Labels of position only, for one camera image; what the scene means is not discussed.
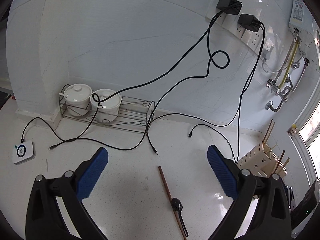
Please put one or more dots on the black power adapter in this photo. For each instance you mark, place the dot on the black power adapter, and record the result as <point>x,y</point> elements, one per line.
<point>228,5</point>
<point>248,22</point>

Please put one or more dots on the white ceramic lidded pot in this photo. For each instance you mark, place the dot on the white ceramic lidded pot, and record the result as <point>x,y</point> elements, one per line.
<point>106,105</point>
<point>76,98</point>

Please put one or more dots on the white rectangular device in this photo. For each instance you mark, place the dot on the white rectangular device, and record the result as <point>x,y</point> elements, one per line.
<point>23,152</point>

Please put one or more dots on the beige plastic utensil holder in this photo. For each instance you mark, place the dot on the beige plastic utensil holder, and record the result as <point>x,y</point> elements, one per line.
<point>252,162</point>

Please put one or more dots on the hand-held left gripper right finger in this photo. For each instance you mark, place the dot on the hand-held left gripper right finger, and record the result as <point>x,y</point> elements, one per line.
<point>222,173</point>

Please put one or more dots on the white water heater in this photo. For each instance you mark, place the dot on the white water heater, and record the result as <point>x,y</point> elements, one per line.
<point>300,12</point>

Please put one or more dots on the small jar with yellow lid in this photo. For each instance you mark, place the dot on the small jar with yellow lid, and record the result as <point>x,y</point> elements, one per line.
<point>294,130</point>

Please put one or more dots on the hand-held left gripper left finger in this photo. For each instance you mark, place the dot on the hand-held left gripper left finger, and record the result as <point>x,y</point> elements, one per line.
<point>91,175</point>

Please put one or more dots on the chrome angle valve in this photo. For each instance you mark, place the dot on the chrome angle valve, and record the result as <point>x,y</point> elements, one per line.
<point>286,90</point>
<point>273,85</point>

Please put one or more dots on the white wall socket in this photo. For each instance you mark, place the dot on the white wall socket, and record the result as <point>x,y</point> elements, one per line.
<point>241,33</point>
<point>253,42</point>
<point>268,43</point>
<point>212,12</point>

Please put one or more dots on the white window frame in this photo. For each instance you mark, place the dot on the white window frame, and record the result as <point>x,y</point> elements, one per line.
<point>306,145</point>

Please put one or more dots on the black spoon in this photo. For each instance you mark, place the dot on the black spoon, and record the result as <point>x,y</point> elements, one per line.
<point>176,203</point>

